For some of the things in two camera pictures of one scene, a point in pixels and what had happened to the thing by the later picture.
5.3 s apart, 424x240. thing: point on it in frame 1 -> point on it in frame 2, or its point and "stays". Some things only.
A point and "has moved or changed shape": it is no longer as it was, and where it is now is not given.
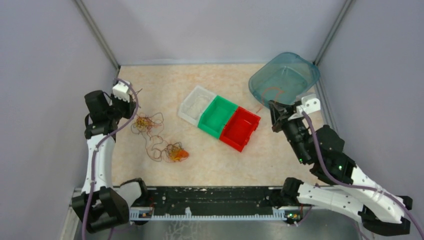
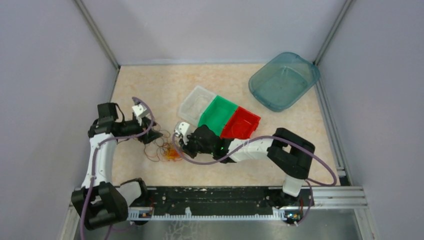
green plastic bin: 216,115 stays
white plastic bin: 194,104 stays
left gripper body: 122,108 -> 138,127
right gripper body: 295,132 -> 192,147
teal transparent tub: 285,77 stays
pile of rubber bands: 150,126 has moved or changed shape
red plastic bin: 240,128 stays
